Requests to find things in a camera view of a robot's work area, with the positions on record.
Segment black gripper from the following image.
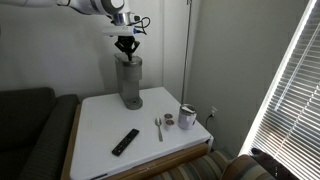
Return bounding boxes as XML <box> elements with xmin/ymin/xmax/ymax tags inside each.
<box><xmin>114</xmin><ymin>35</ymin><xmax>140</xmax><ymax>62</ymax></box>

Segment grey pod coffee maker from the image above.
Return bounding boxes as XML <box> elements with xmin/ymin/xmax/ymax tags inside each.
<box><xmin>114</xmin><ymin>53</ymin><xmax>144</xmax><ymax>111</ymax></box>

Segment metal spoon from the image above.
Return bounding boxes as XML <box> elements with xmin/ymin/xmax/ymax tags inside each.
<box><xmin>154</xmin><ymin>116</ymin><xmax>164</xmax><ymax>143</ymax></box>

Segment white plastic board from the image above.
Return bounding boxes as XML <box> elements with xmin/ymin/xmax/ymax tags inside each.
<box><xmin>69</xmin><ymin>86</ymin><xmax>213</xmax><ymax>180</ymax></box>

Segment black remote control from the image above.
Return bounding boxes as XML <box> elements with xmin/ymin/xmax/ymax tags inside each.
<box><xmin>111</xmin><ymin>128</ymin><xmax>141</xmax><ymax>157</ymax></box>

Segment dark grey sofa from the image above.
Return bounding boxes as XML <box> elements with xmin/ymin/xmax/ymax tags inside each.
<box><xmin>0</xmin><ymin>87</ymin><xmax>81</xmax><ymax>180</ymax></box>

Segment striped sofa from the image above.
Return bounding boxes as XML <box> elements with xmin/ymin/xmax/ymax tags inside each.
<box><xmin>146</xmin><ymin>148</ymin><xmax>301</xmax><ymax>180</ymax></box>

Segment striped cushion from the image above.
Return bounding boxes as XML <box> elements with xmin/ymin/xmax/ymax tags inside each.
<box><xmin>220</xmin><ymin>153</ymin><xmax>279</xmax><ymax>180</ymax></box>

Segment white window blinds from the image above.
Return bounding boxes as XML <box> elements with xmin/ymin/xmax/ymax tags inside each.
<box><xmin>239</xmin><ymin>0</ymin><xmax>320</xmax><ymax>180</ymax></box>

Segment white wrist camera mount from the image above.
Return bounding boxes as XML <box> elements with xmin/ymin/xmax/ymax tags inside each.
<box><xmin>101</xmin><ymin>25</ymin><xmax>138</xmax><ymax>37</ymax></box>

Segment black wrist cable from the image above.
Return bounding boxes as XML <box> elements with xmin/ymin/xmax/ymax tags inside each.
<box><xmin>133</xmin><ymin>15</ymin><xmax>151</xmax><ymax>36</ymax></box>

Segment white wall outlet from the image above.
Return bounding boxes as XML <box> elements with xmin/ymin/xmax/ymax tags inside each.
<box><xmin>209</xmin><ymin>106</ymin><xmax>219</xmax><ymax>118</ymax></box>

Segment black plugged cord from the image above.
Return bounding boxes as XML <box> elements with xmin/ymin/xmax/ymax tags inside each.
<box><xmin>204</xmin><ymin>112</ymin><xmax>215</xmax><ymax>130</ymax></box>

